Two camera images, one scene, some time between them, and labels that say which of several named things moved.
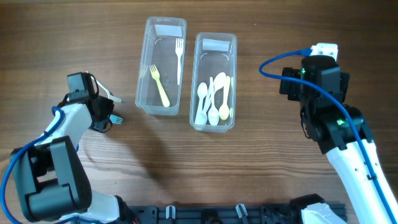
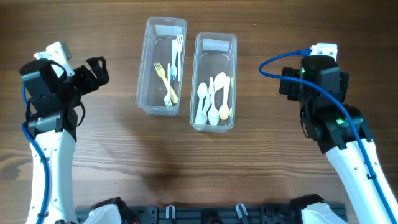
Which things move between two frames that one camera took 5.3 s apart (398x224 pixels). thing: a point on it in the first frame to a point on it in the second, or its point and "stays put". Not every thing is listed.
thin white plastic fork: (111, 96) to (167, 98)
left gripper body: (107, 107) to (84, 82)
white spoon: (219, 83) stays put
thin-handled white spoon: (204, 117) stays put
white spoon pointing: (213, 114) stays put
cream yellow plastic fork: (156, 75) to (161, 72)
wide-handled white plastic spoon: (202, 90) stays put
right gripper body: (294, 91) stays put
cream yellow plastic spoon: (224, 111) stays put
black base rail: (216, 214) stays put
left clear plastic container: (161, 65) stays put
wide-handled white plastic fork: (115, 120) to (173, 70)
